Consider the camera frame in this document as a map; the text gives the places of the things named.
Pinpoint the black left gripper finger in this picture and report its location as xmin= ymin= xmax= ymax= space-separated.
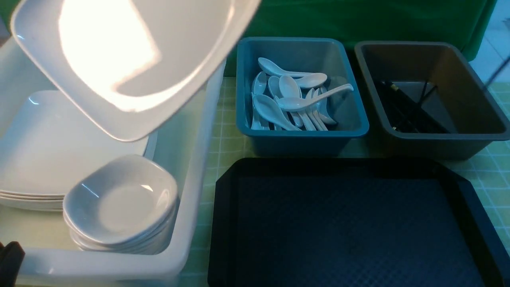
xmin=0 ymin=242 xmax=25 ymax=287

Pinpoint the white shallow sauce dish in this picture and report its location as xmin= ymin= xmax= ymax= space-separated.
xmin=63 ymin=155 xmax=177 ymax=246

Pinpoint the large white square plate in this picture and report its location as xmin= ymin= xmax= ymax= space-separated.
xmin=10 ymin=0 xmax=261 ymax=142

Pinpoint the white ceramic soup spoon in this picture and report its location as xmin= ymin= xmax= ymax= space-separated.
xmin=276 ymin=84 xmax=354 ymax=112

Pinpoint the stack of white square plates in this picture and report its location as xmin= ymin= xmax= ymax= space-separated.
xmin=0 ymin=90 xmax=158 ymax=211

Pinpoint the stack of white bowls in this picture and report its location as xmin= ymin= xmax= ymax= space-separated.
xmin=63 ymin=192 xmax=178 ymax=255

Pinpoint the large white plastic tub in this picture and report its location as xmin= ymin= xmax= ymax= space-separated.
xmin=1 ymin=39 xmax=223 ymax=287

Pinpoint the black plastic serving tray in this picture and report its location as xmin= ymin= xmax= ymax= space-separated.
xmin=208 ymin=157 xmax=510 ymax=287

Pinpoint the white spoon front left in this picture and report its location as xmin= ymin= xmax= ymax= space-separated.
xmin=253 ymin=94 xmax=300 ymax=131

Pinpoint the white spoon far left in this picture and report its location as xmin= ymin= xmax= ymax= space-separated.
xmin=251 ymin=71 xmax=267 ymax=98

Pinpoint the white spoon top of bin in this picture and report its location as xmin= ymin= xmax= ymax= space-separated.
xmin=257 ymin=57 xmax=312 ymax=78

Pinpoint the white spoon centre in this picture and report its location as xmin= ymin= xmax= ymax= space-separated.
xmin=278 ymin=76 xmax=305 ymax=128

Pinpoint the teal plastic spoon bin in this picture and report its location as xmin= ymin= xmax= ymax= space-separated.
xmin=235 ymin=37 xmax=369 ymax=157

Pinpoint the white spoon upper right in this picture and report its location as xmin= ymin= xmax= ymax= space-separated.
xmin=295 ymin=73 xmax=328 ymax=89

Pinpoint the bundle of black chopsticks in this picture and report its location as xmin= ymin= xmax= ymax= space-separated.
xmin=375 ymin=79 xmax=450 ymax=134

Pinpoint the grey-brown plastic chopstick bin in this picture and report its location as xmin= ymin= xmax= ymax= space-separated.
xmin=355 ymin=41 xmax=509 ymax=160

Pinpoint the green backdrop cloth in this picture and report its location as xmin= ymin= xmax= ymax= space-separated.
xmin=0 ymin=0 xmax=498 ymax=77

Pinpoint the black cable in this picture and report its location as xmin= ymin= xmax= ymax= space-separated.
xmin=483 ymin=56 xmax=510 ymax=86

